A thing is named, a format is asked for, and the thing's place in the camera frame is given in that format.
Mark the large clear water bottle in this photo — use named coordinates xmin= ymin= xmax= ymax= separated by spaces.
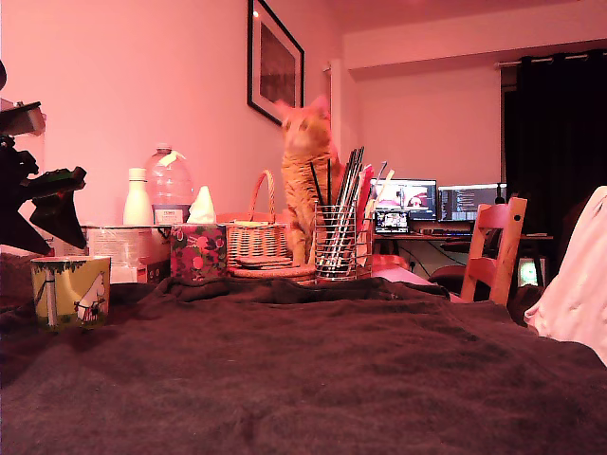
xmin=144 ymin=143 xmax=195 ymax=224

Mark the dark fleece table cloth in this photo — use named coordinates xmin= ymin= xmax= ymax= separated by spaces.
xmin=0 ymin=253 xmax=607 ymax=455

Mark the large printed cardboard box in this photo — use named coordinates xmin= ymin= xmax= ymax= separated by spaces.
xmin=86 ymin=226 xmax=172 ymax=284

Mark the pale pink hanging garment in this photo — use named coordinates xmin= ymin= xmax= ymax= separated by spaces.
xmin=524 ymin=186 xmax=607 ymax=366

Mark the monitor showing code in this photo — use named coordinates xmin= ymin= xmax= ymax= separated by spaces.
xmin=437 ymin=183 xmax=507 ymax=224

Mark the orange tabby cat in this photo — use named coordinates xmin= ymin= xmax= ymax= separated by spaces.
xmin=276 ymin=94 xmax=342 ymax=266

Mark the wooden desk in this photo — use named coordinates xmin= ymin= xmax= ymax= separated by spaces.
xmin=373 ymin=230 xmax=554 ymax=285

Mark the wooden chair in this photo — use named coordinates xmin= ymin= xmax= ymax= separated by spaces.
xmin=448 ymin=197 xmax=528 ymax=307

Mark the curtain rod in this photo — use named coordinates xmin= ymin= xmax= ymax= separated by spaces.
xmin=495 ymin=49 xmax=607 ymax=68

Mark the wicker basket with handle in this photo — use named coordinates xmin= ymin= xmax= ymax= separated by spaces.
xmin=225 ymin=169 xmax=289 ymax=271

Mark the red flat utensil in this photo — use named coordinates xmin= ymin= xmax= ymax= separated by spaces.
xmin=354 ymin=163 xmax=375 ymax=228

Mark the floral tissue box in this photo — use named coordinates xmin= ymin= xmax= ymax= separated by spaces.
xmin=169 ymin=224 xmax=228 ymax=284

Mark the small laptop screen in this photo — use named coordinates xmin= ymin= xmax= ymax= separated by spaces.
xmin=373 ymin=210 xmax=411 ymax=236

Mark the pale spatula handle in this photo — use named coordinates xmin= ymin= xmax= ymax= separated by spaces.
xmin=370 ymin=169 xmax=395 ymax=209

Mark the white insulated bottle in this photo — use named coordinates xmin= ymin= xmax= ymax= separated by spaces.
xmin=121 ymin=168 xmax=155 ymax=227

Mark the stack of cork coasters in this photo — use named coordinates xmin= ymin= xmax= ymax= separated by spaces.
xmin=229 ymin=255 xmax=317 ymax=285

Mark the computer case with glowing fan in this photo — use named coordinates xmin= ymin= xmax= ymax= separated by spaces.
xmin=517 ymin=255 xmax=546 ymax=288

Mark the yellow illustrated cartoon mug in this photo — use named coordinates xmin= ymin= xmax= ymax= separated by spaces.
xmin=30 ymin=255 xmax=113 ymax=333

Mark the white tissue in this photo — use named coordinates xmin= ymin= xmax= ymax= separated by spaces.
xmin=186 ymin=186 xmax=217 ymax=225

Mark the wire utensil rack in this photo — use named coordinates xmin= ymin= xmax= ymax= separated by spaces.
xmin=313 ymin=201 xmax=375 ymax=284

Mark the black curtain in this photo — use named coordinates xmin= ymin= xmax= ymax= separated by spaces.
xmin=502 ymin=49 xmax=607 ymax=285

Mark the monitor showing video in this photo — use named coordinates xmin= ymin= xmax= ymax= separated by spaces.
xmin=369 ymin=178 xmax=438 ymax=222

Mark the dark chopstick set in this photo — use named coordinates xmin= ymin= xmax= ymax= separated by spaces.
xmin=324 ymin=146 xmax=366 ymax=279

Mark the black framed wall picture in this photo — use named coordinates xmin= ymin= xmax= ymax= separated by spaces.
xmin=246 ymin=0 xmax=305 ymax=127

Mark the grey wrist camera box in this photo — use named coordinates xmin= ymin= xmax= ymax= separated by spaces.
xmin=0 ymin=100 xmax=47 ymax=137

